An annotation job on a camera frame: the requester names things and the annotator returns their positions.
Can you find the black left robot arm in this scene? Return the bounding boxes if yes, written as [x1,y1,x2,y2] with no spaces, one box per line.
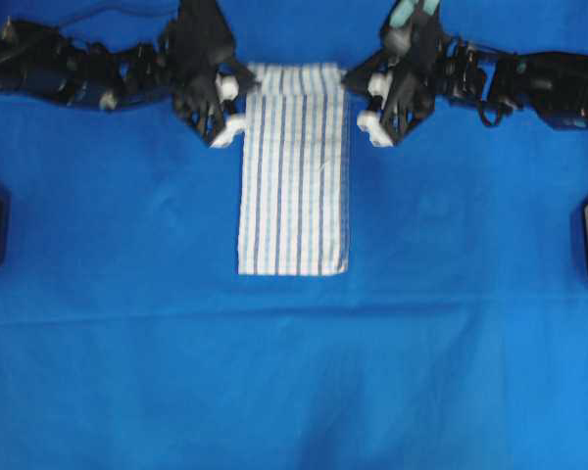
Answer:
[0,1,259,148]

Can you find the blue striped white towel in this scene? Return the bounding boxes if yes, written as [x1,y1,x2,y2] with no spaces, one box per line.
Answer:
[237,63,350,276]

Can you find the blue table cloth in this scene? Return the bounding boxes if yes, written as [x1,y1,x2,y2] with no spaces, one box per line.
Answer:
[0,96,588,469]

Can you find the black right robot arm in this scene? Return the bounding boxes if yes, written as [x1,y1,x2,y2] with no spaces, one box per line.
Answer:
[342,1,588,147]

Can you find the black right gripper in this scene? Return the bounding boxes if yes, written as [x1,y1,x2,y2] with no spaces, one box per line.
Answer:
[342,1,449,148]

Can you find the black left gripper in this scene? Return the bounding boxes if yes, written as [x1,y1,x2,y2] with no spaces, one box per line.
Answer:
[162,1,261,148]

